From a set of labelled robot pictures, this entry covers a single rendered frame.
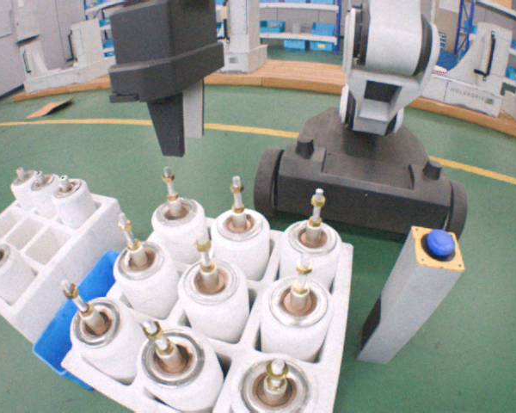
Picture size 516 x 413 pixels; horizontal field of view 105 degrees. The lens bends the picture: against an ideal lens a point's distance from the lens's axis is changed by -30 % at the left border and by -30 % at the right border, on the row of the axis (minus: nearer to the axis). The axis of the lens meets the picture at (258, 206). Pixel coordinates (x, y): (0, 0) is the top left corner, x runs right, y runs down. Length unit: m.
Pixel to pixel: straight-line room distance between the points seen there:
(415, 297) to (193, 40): 0.39
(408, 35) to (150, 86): 0.49
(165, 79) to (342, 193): 0.59
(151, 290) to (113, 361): 0.12
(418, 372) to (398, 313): 0.24
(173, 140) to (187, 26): 0.09
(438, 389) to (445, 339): 0.13
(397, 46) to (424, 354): 0.63
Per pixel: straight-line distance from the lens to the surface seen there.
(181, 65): 0.19
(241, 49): 2.40
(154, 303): 0.44
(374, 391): 0.61
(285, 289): 0.37
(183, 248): 0.49
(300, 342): 0.36
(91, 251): 0.69
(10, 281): 0.62
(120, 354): 0.39
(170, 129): 0.23
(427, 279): 0.39
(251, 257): 0.45
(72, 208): 0.68
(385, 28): 0.58
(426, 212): 0.76
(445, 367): 0.70
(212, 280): 0.37
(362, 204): 0.73
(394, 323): 0.48
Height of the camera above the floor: 0.56
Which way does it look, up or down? 39 degrees down
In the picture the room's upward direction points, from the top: 1 degrees counter-clockwise
